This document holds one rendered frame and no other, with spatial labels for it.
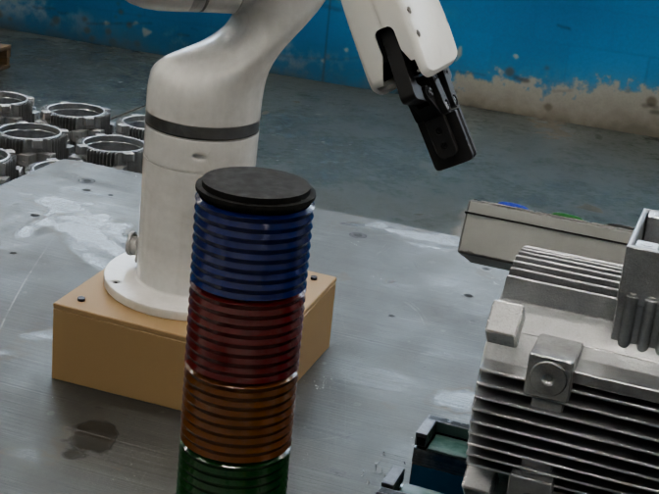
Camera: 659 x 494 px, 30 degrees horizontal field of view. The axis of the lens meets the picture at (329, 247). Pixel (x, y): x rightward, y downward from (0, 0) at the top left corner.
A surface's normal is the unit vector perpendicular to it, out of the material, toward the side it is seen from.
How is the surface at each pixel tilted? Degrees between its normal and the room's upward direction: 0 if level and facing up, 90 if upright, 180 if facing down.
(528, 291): 88
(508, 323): 45
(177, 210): 92
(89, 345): 90
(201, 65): 38
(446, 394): 0
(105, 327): 90
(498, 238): 65
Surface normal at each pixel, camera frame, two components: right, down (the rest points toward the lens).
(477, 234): -0.28, -0.14
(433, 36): 0.88, -0.18
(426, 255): 0.10, -0.94
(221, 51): -0.26, -0.66
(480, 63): -0.32, 0.29
